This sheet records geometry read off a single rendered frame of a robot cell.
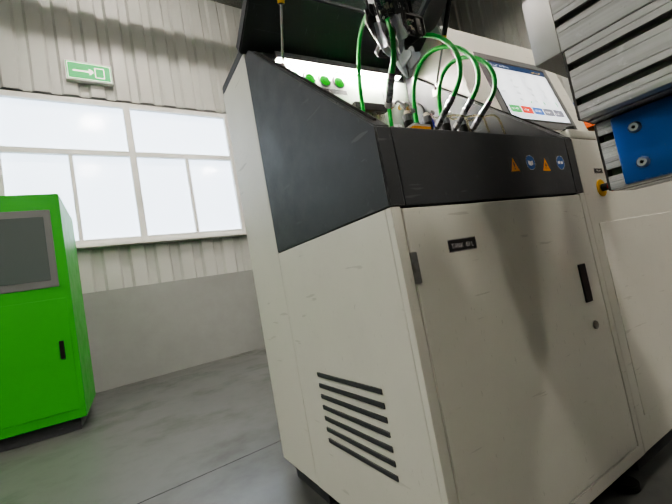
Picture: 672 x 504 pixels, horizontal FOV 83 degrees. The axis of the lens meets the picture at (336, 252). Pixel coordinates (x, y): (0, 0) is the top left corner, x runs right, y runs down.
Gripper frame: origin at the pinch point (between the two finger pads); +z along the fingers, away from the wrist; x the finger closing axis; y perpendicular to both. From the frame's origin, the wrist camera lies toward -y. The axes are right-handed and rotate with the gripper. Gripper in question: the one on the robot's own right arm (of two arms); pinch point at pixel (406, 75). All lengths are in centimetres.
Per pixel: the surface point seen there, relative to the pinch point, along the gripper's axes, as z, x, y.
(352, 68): -19.2, 3.1, -28.1
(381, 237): 49, -35, 19
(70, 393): 100, -113, -239
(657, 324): 86, 60, 24
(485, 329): 71, -16, 24
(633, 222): 54, 60, 24
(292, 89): 5.0, -34.9, -6.1
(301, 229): 40, -35, -15
